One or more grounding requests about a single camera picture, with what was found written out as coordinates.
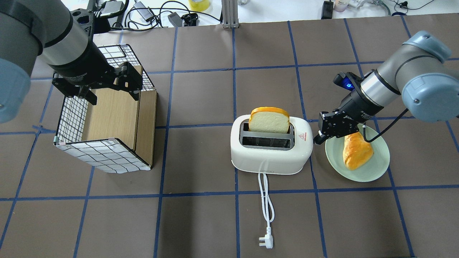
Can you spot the toast slice in toaster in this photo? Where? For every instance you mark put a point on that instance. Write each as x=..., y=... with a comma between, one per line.
x=269, y=120

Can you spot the aluminium frame post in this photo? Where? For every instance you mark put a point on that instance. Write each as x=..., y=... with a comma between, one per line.
x=230, y=14

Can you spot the triangular yellow bread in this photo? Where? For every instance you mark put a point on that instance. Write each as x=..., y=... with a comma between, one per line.
x=356, y=151

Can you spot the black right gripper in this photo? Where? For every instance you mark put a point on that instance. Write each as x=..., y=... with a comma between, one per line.
x=353, y=101

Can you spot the yellow tape roll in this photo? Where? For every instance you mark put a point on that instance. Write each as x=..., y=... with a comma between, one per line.
x=199, y=5

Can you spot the white toaster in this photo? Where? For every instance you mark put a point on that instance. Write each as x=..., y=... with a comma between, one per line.
x=271, y=153

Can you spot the wire basket with wooden shelf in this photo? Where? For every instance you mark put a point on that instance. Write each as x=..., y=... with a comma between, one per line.
x=86, y=128

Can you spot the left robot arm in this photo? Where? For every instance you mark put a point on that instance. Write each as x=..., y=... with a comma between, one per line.
x=63, y=39

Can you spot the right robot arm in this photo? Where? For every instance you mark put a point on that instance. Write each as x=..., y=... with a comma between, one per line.
x=416, y=72

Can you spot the white paper cup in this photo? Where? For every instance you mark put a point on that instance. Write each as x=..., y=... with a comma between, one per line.
x=341, y=5

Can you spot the light green plate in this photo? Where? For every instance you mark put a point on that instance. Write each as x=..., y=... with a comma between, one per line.
x=370, y=171

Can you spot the black power adapter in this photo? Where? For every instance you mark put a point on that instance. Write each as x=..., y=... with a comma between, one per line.
x=327, y=10

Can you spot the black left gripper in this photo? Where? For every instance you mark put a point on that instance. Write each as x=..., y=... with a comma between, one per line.
x=83, y=67

